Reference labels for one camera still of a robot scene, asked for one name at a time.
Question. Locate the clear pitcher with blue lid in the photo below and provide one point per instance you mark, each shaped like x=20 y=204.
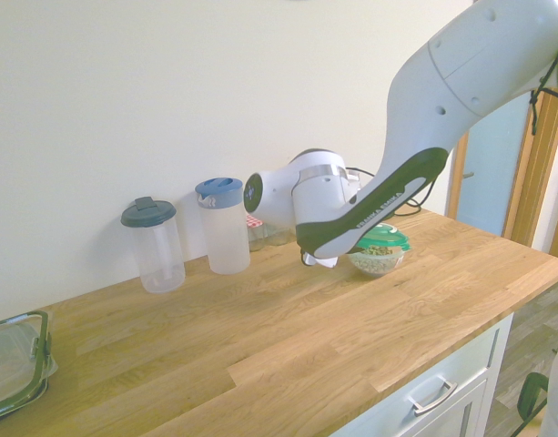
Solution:
x=224 y=232

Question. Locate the black container with clear lid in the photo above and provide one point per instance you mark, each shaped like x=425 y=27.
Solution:
x=14 y=359

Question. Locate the glass jar red checkered lid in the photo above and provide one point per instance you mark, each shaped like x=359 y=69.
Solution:
x=256 y=232

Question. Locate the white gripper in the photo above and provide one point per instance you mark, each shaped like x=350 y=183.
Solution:
x=321 y=261

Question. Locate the clear pitcher with dark lid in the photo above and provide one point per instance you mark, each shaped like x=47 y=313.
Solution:
x=158 y=250

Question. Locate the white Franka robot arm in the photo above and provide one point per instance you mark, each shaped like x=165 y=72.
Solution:
x=442 y=100

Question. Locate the wooden door frame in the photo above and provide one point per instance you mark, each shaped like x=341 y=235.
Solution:
x=542 y=173

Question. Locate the green food container lid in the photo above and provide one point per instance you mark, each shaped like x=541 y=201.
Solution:
x=388 y=236

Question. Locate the clear bowl with cereal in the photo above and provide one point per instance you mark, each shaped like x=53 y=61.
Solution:
x=376 y=263

